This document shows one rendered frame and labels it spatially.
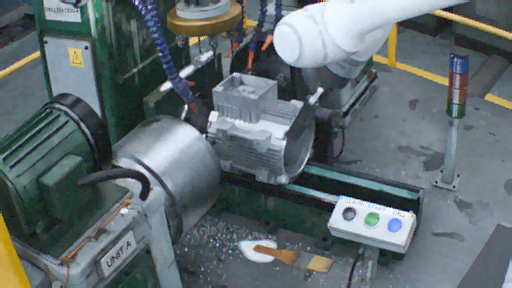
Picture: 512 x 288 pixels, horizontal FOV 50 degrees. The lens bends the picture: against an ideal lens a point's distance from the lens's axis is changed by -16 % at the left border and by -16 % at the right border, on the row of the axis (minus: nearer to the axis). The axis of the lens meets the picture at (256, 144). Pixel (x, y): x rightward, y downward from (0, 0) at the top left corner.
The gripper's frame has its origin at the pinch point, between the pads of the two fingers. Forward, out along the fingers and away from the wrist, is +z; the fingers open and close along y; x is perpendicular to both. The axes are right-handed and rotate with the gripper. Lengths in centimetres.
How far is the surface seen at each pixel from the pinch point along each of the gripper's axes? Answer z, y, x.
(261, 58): 11.0, -26.7, -21.3
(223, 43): 187, -245, -104
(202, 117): 24.1, -8.3, -23.1
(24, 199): -9, 66, -23
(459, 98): -15.1, -33.3, 28.7
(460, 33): 94, -324, 33
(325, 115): 6.4, -17.8, 2.3
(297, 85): 4.6, -18.3, -7.8
